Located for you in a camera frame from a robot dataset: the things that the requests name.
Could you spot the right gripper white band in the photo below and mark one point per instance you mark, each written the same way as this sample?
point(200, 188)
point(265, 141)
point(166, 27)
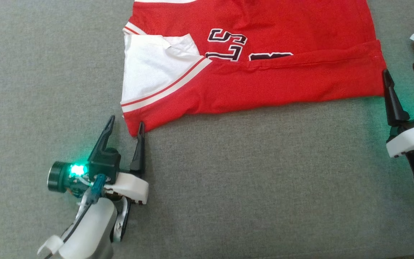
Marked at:
point(410, 140)

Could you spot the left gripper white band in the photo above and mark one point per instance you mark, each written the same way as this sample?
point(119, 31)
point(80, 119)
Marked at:
point(129, 187)

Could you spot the red white sports jersey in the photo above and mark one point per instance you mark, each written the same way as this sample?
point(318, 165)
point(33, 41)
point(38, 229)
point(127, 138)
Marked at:
point(264, 72)

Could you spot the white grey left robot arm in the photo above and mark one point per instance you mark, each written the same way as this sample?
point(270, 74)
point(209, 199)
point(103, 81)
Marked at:
point(92, 230)

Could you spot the large grey sofa seat cushion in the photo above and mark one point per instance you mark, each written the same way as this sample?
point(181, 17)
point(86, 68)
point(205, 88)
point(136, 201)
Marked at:
point(228, 198)

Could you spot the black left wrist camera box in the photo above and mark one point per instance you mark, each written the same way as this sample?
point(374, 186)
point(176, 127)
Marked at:
point(104, 163)

